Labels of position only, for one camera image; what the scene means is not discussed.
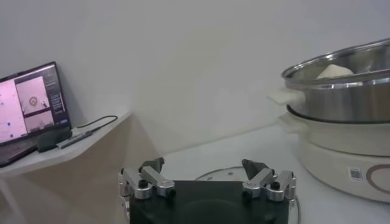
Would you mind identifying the white side table with laptop and mouse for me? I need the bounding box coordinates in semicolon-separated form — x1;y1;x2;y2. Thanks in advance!
0;111;159;224

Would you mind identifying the black laptop cable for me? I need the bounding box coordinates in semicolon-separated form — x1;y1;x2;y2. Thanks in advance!
76;114;119;135

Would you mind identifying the white steamed baozi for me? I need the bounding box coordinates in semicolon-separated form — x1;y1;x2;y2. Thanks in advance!
316;63;355;80

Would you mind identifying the perforated steel steamer basket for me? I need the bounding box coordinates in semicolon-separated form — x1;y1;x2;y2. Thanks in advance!
268;38;390;124

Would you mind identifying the black computer mouse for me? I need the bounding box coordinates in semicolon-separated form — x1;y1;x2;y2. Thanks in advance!
36;127;73;153

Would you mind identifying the round glass pot lid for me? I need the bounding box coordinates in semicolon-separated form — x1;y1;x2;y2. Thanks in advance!
194;166;302;224

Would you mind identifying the open black laptop pink screen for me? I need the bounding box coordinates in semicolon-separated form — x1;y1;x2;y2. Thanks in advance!
0;61;73;168

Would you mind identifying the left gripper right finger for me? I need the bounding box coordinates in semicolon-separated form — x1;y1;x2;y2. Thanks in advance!
241;158;297;202

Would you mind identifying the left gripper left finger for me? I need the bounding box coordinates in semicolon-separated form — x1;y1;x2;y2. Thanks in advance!
117;156;177;200

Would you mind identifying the cream electric cooker base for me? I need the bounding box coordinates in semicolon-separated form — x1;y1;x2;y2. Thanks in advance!
277;105;390;204

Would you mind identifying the grey usb hub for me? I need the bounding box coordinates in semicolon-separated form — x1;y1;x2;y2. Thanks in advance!
56;130;94;150

